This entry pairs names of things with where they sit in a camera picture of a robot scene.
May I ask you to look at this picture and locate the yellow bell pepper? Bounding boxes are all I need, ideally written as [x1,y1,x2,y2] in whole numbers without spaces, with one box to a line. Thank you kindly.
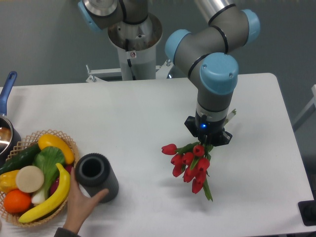
[0,170,19,193]

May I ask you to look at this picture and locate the black device at edge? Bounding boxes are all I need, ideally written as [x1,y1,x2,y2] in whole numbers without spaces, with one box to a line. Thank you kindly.
[298,200,316,226]

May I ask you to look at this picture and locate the person's bare hand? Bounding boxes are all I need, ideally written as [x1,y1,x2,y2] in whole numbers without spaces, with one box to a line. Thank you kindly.
[62,168,109,235]

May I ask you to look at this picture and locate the green cucumber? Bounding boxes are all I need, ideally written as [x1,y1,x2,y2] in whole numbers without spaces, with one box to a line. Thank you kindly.
[0,144,40,174]

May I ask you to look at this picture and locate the blue handled pot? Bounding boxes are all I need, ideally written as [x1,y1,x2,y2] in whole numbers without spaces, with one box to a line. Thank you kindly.
[0,71,21,166]

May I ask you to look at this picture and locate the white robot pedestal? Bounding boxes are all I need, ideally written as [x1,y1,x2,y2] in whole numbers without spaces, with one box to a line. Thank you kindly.
[108,13,162,80]

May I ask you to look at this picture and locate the orange fruit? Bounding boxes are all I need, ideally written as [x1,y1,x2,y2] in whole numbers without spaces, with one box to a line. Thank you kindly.
[3,189,31,213]

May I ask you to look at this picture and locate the red vegetable piece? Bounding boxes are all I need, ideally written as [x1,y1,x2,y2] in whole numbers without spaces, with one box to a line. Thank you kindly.
[49,163,74,196]

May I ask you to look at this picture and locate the red tulip bouquet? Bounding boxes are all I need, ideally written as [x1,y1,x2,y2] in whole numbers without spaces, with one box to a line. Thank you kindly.
[161,141,215,200]

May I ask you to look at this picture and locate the green bok choy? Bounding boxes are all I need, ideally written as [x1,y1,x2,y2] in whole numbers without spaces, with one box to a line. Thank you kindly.
[32,146,65,206]

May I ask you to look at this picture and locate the white metal frame bracket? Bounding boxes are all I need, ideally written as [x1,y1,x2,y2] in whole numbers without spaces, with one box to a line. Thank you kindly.
[85,59,174,83]

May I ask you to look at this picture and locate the beige round disc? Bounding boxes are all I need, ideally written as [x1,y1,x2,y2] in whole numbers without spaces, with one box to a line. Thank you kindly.
[15,165,44,193]

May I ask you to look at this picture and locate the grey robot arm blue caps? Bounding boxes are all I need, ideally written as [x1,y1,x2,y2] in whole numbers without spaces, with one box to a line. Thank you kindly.
[78,0,260,146]

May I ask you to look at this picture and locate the dark grey sleeve forearm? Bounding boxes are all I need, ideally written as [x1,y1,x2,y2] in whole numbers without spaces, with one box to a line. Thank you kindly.
[54,227,78,237]

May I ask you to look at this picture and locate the yellow banana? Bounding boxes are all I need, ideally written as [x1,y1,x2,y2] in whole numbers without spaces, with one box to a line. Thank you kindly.
[18,163,71,224]

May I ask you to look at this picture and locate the white frame at right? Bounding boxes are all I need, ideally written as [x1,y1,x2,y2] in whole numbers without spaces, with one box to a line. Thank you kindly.
[292,84,316,132]

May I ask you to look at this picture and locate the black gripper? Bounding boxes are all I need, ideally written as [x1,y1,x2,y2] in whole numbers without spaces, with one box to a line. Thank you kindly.
[184,115,233,146]

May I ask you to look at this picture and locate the woven wicker basket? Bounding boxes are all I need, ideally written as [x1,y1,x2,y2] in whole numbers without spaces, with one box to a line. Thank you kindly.
[0,129,79,227]

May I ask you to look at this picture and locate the dark grey ribbed vase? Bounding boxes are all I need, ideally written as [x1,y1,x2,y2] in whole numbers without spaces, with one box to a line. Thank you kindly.
[75,153,119,203]

